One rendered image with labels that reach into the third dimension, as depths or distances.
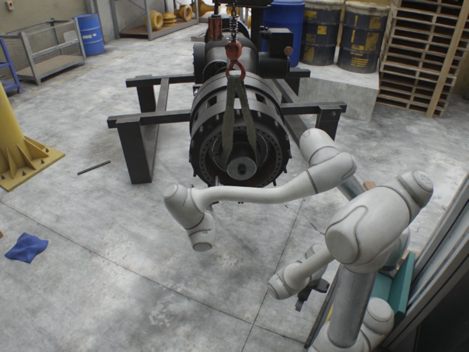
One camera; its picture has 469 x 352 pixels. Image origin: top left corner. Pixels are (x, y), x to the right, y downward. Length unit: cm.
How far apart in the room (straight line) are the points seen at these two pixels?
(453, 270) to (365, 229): 51
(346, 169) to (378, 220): 46
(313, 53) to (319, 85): 63
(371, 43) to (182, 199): 372
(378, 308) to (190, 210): 78
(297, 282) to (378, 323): 33
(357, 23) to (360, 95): 96
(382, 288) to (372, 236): 97
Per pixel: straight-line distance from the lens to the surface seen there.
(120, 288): 208
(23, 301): 233
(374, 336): 123
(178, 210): 107
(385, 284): 165
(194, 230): 114
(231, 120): 128
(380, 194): 74
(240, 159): 137
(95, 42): 752
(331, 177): 109
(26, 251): 256
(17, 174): 351
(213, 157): 154
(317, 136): 122
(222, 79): 171
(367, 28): 431
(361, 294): 86
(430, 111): 473
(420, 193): 79
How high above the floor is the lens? 169
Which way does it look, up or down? 38 degrees down
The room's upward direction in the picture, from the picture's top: straight up
